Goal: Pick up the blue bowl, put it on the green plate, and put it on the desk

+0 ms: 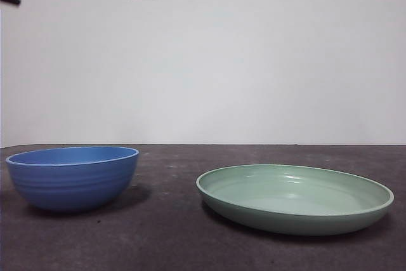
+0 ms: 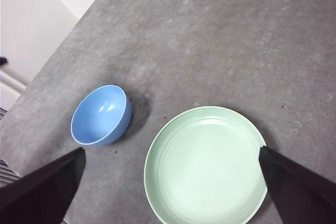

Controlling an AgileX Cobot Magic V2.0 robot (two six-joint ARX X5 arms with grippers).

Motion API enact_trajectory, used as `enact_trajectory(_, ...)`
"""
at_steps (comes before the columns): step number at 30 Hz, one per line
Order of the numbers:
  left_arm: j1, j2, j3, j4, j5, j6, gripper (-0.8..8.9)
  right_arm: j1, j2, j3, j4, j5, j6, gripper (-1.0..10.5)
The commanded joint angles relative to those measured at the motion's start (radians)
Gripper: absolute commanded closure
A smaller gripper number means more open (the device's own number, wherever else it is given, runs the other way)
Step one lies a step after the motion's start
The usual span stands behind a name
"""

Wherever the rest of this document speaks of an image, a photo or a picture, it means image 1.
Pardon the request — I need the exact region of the blue ribbed bowl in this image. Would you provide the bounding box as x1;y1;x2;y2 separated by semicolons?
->
5;145;140;213

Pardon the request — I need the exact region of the green round plate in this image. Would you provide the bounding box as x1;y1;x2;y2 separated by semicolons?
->
195;163;395;237

